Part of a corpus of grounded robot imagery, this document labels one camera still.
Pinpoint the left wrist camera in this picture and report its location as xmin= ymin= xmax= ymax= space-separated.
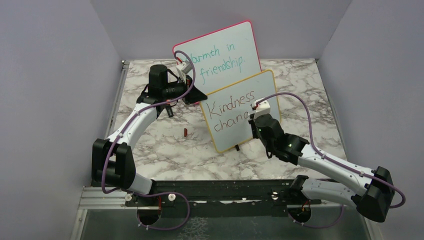
xmin=176 ymin=60 xmax=193 ymax=81

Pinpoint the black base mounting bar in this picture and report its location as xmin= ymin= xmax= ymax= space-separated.
xmin=91 ymin=178 xmax=322 ymax=220

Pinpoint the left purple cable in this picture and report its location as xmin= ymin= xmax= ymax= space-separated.
xmin=100 ymin=50 xmax=196 ymax=232

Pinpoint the pink framed whiteboard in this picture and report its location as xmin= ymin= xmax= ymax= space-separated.
xmin=172 ymin=20 xmax=262 ymax=95

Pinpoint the black orange highlighter marker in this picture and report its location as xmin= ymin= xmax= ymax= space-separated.
xmin=165 ymin=105 xmax=174 ymax=118

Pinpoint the yellow framed whiteboard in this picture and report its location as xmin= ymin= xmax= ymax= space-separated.
xmin=200 ymin=69 xmax=277 ymax=153

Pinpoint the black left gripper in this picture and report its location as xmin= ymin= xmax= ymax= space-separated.
xmin=163 ymin=75 xmax=208 ymax=105

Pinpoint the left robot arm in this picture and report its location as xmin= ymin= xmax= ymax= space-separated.
xmin=91 ymin=61 xmax=207 ymax=206

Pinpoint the aluminium table edge rail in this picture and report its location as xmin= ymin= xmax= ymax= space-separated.
xmin=94 ymin=59 xmax=131 ymax=178

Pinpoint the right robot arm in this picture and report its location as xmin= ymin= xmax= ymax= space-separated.
xmin=248 ymin=113 xmax=395 ymax=223

